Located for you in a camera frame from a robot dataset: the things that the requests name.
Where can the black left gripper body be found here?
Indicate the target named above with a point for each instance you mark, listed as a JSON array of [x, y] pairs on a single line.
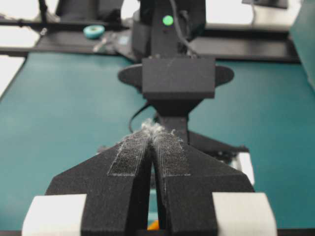
[[209, 146]]

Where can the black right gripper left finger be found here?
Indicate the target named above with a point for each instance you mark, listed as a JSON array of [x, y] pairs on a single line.
[[106, 195]]

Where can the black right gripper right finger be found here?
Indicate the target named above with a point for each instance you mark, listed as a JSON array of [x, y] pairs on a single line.
[[202, 196]]

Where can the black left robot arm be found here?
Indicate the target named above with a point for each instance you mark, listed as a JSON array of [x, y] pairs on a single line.
[[163, 31]]

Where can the teal tape roll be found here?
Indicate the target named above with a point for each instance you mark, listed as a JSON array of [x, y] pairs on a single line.
[[93, 31]]

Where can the black metal frame rail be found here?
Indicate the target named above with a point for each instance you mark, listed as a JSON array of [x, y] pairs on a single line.
[[63, 25]]

